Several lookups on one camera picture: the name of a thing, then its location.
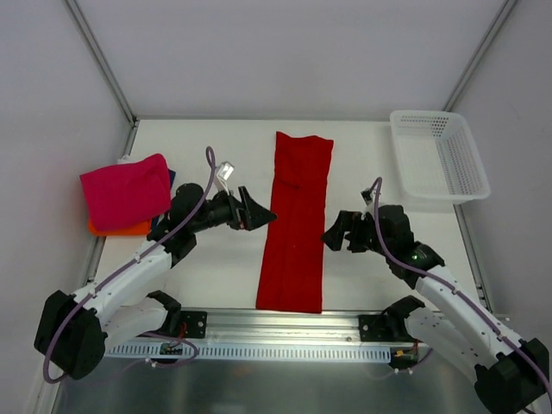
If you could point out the aluminium mounting rail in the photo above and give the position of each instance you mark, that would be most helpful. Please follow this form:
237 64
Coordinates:
260 327

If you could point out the aluminium frame post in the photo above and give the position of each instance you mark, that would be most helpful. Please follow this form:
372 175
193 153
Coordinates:
85 30
503 15

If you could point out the left aluminium frame post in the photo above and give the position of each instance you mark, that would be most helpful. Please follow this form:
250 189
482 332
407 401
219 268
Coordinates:
85 30

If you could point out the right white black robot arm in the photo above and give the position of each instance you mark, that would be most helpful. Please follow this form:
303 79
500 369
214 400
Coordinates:
508 373

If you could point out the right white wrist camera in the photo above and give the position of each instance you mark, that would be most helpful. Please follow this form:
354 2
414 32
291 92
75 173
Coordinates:
367 196

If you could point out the white slotted cable duct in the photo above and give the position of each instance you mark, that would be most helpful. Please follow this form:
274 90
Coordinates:
252 352

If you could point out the folded navy blue t shirt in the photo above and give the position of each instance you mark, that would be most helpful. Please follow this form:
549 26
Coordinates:
172 176

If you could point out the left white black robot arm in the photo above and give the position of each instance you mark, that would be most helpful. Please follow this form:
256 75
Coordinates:
76 329

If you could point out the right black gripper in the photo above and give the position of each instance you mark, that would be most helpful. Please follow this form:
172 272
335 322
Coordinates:
353 233

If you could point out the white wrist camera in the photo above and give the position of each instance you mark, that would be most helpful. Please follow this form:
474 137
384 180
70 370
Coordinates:
222 174
367 196

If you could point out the folded white t shirt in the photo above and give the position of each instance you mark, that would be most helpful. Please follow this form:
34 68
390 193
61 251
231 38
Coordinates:
124 160

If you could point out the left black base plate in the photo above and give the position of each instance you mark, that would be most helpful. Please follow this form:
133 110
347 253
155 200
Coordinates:
191 324

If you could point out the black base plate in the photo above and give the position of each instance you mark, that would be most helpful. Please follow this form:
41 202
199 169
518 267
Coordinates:
191 324
382 328

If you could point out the folded pink t shirt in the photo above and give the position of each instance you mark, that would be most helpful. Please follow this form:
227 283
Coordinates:
119 196

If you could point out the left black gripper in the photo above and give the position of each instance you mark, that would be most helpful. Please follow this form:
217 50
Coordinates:
241 210

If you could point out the red t shirt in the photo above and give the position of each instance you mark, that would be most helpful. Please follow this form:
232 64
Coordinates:
291 274

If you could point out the white plastic basket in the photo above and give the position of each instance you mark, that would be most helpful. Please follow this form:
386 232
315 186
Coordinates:
437 159

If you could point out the right aluminium frame post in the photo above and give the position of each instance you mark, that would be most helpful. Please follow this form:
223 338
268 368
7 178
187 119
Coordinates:
503 15

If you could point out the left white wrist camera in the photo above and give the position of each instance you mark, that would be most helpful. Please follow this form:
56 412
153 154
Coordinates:
222 174

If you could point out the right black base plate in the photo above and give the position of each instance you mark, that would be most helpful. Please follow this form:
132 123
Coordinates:
382 328

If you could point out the folded orange t shirt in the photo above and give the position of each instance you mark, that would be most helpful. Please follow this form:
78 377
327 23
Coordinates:
141 228

